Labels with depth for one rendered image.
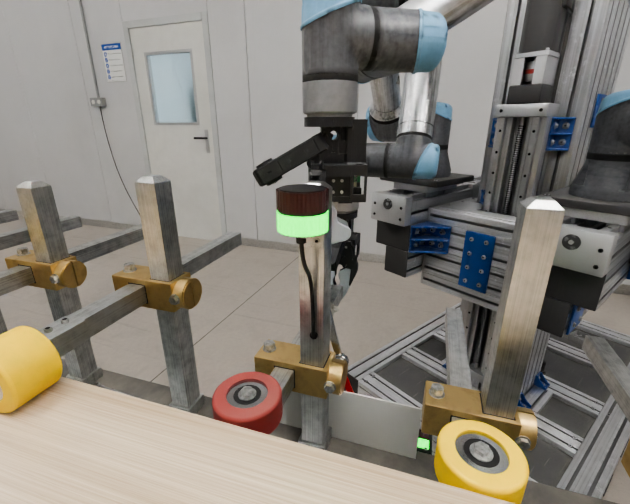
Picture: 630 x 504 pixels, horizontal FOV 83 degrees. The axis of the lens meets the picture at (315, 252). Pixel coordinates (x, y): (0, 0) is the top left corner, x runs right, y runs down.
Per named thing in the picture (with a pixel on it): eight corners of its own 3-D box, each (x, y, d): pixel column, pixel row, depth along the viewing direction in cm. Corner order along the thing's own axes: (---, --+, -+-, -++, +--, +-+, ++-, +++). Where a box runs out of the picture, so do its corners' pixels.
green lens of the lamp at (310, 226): (288, 220, 45) (288, 203, 44) (334, 224, 43) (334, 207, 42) (268, 234, 40) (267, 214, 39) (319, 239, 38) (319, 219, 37)
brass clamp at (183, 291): (141, 288, 64) (136, 262, 62) (206, 299, 60) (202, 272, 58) (113, 304, 58) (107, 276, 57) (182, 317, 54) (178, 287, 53)
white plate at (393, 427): (267, 416, 64) (264, 371, 61) (415, 456, 56) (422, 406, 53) (266, 419, 64) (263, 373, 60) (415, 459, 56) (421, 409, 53)
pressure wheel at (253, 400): (240, 430, 49) (234, 362, 46) (293, 445, 47) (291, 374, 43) (207, 482, 42) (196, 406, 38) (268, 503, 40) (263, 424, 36)
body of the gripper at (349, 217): (360, 256, 84) (363, 206, 79) (353, 270, 76) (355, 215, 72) (329, 253, 86) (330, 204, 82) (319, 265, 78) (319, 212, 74)
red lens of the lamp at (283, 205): (288, 201, 44) (287, 183, 43) (334, 204, 42) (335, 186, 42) (267, 212, 39) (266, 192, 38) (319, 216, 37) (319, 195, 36)
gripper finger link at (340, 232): (351, 266, 54) (353, 206, 51) (312, 266, 54) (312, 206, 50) (348, 258, 57) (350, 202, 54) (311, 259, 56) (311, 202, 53)
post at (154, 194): (189, 420, 70) (150, 173, 53) (204, 424, 69) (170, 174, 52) (177, 434, 67) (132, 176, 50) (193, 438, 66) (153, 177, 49)
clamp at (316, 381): (269, 363, 60) (267, 338, 58) (347, 380, 56) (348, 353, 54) (253, 385, 54) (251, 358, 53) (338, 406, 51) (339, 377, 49)
